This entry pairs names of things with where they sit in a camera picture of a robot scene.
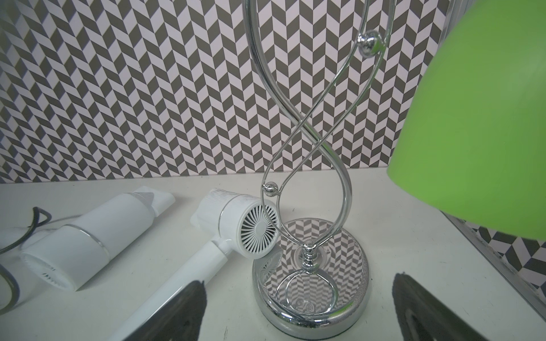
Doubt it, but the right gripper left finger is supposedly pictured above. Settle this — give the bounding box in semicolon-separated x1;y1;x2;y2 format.
124;281;207;340

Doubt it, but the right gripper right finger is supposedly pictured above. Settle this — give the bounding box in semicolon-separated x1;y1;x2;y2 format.
392;274;486;340

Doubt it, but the white hair dryer right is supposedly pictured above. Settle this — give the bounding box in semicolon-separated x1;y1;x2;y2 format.
109;188;280;340

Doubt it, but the green plastic wine glass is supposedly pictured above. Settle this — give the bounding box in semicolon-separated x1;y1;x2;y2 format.
387;1;545;240

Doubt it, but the silver wire glass rack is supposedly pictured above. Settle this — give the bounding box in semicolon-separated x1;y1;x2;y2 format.
243;1;371;340

